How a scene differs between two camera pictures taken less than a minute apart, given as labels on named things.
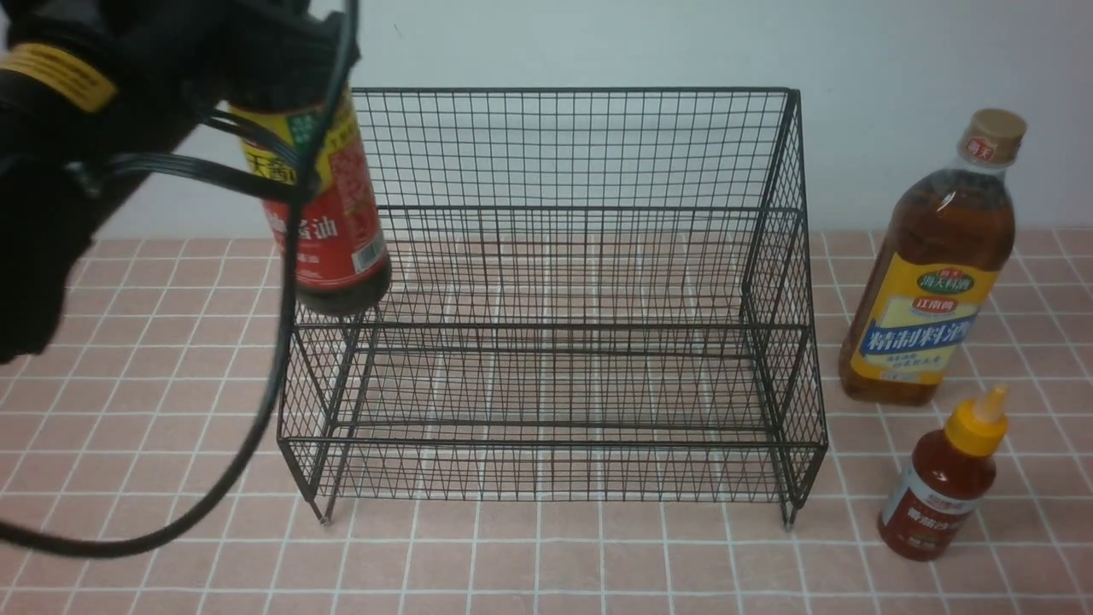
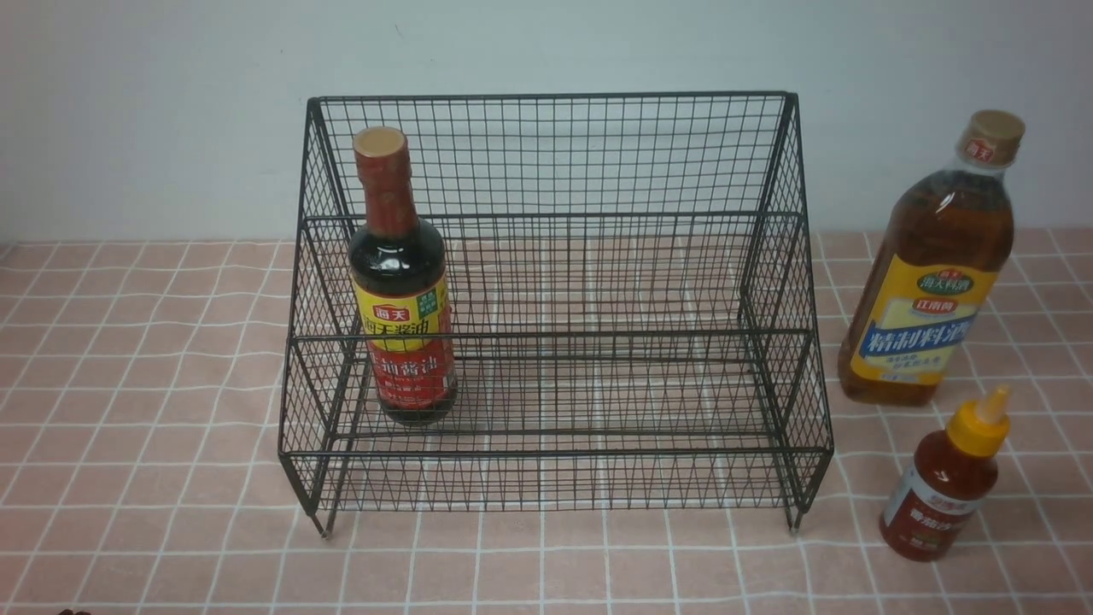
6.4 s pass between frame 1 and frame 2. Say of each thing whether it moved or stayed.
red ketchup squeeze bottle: stayed
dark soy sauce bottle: moved
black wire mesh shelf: stayed
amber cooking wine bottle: stayed
